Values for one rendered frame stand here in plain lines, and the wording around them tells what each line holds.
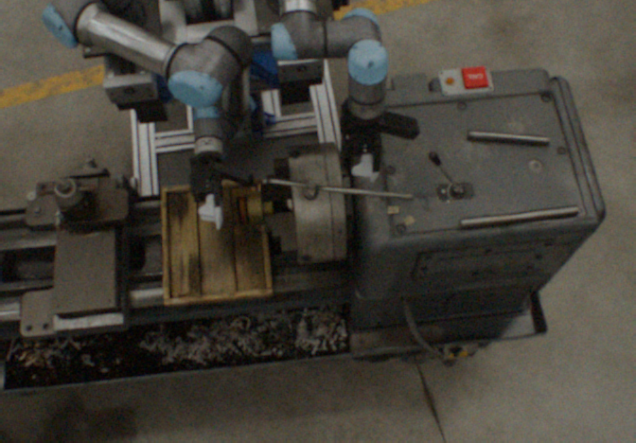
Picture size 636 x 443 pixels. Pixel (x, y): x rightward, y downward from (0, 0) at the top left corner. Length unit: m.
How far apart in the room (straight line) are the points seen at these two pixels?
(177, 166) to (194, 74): 1.31
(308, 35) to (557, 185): 0.74
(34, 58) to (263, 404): 1.95
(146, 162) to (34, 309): 1.05
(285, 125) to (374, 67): 1.68
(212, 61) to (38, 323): 0.88
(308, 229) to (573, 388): 1.56
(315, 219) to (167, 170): 1.33
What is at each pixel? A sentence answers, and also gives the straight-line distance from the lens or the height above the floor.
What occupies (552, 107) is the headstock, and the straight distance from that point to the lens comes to 1.96.
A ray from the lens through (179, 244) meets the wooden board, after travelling 2.14.
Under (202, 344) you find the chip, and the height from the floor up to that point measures 0.57.
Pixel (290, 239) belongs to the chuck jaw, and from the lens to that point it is 1.88.
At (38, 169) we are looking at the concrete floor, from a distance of 3.43.
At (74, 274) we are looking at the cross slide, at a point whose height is 0.97.
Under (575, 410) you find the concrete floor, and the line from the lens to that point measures 3.04.
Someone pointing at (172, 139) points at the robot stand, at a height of 0.23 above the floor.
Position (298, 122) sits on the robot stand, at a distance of 3.05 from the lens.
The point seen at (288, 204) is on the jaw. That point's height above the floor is 1.05.
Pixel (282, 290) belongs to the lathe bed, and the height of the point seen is 0.87.
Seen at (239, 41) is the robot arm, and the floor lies 1.41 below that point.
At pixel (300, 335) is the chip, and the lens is 2.30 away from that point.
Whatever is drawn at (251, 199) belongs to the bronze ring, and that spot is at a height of 1.12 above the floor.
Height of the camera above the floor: 2.85
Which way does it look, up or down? 66 degrees down
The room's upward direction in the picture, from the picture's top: straight up
